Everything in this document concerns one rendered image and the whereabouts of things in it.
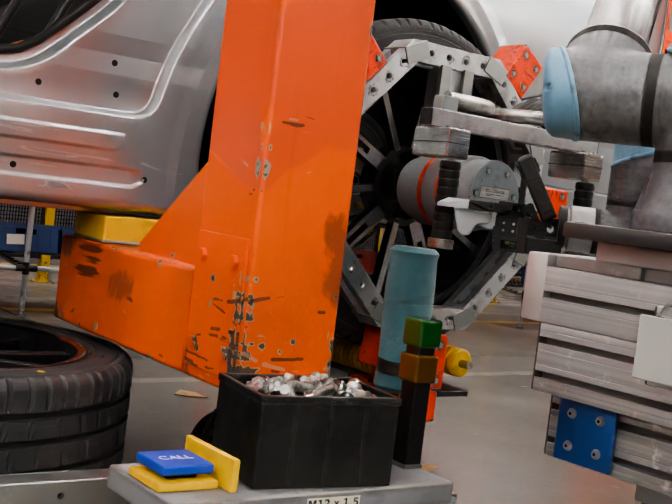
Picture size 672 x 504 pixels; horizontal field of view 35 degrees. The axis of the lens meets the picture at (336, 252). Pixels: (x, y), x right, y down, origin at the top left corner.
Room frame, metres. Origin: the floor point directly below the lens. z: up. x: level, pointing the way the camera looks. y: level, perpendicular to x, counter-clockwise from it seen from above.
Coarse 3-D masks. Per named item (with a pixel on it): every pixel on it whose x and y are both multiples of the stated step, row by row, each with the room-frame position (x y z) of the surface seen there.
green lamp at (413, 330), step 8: (408, 320) 1.49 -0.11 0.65; (416, 320) 1.48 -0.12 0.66; (424, 320) 1.47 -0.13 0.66; (432, 320) 1.48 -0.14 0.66; (408, 328) 1.49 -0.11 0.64; (416, 328) 1.47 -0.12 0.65; (424, 328) 1.47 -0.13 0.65; (432, 328) 1.47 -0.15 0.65; (440, 328) 1.48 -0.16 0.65; (408, 336) 1.48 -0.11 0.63; (416, 336) 1.47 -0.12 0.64; (424, 336) 1.47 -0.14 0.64; (432, 336) 1.48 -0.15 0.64; (440, 336) 1.49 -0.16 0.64; (408, 344) 1.49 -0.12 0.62; (416, 344) 1.47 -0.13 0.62; (424, 344) 1.47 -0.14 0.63; (432, 344) 1.48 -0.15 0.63
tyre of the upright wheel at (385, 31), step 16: (384, 32) 2.06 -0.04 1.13; (400, 32) 2.08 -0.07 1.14; (416, 32) 2.11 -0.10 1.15; (432, 32) 2.13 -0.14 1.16; (448, 32) 2.16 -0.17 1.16; (464, 48) 2.18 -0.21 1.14; (480, 96) 2.23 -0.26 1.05; (336, 320) 2.04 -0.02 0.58; (352, 320) 2.06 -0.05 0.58; (336, 336) 2.10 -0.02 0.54; (352, 336) 2.07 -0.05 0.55
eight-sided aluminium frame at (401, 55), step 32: (416, 64) 2.06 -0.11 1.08; (448, 64) 2.05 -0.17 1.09; (480, 64) 2.10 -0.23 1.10; (512, 96) 2.16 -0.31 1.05; (512, 160) 2.24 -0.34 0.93; (352, 256) 1.95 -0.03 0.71; (512, 256) 2.19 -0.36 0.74; (352, 288) 1.96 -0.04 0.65; (480, 288) 2.15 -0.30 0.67; (448, 320) 2.12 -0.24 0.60
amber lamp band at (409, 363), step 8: (408, 352) 1.49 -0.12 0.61; (400, 360) 1.49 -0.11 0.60; (408, 360) 1.48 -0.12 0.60; (416, 360) 1.47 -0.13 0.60; (424, 360) 1.47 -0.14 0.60; (432, 360) 1.48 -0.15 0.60; (400, 368) 1.49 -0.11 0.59; (408, 368) 1.48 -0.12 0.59; (416, 368) 1.47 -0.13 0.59; (424, 368) 1.47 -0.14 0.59; (432, 368) 1.48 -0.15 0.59; (400, 376) 1.49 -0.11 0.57; (408, 376) 1.48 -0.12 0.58; (416, 376) 1.47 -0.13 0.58; (424, 376) 1.47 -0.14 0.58; (432, 376) 1.48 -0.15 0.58
